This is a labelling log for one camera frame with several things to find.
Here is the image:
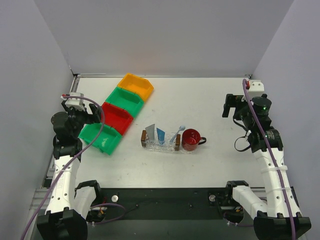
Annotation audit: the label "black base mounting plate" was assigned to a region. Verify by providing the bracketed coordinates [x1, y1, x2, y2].
[86, 187, 245, 223]

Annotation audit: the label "white toothbrush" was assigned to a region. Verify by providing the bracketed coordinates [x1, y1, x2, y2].
[169, 125, 186, 143]

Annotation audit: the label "red cup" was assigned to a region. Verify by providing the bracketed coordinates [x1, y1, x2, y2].
[181, 128, 207, 151]

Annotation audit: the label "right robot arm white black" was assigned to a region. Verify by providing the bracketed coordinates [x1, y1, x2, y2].
[222, 94, 312, 240]

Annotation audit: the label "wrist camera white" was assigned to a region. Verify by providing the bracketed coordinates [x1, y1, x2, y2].
[61, 92, 86, 111]
[246, 79, 265, 99]

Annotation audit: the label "white toothpaste tube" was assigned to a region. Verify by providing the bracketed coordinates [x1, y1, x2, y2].
[145, 124, 155, 144]

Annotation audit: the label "green plastic bin lower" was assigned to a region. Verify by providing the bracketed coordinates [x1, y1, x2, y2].
[78, 123, 123, 156]

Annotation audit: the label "green plastic bin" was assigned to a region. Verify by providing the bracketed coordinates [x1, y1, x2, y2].
[105, 87, 144, 118]
[78, 123, 123, 156]

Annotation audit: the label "blue toothpaste box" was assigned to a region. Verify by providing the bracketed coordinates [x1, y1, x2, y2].
[156, 128, 165, 145]

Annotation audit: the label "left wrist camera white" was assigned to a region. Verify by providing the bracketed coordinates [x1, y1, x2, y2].
[61, 92, 86, 111]

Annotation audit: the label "red plastic bin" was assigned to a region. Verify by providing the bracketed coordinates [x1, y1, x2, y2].
[101, 102, 134, 136]

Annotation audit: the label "clear glass tray wooden handles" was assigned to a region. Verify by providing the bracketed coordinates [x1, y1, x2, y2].
[140, 129, 192, 154]

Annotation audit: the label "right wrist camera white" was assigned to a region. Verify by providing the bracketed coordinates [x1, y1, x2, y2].
[246, 79, 265, 99]

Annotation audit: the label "yellow plastic bin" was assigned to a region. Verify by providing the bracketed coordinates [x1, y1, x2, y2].
[117, 73, 154, 102]

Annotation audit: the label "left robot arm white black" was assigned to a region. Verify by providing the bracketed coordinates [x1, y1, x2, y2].
[36, 101, 103, 240]

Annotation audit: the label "green plastic bin upper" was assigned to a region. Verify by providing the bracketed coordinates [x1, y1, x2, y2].
[105, 87, 144, 118]

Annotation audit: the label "aluminium frame rail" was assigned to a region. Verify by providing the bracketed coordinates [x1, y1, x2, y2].
[29, 187, 268, 210]

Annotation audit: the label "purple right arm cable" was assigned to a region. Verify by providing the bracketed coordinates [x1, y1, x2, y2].
[223, 78, 297, 240]

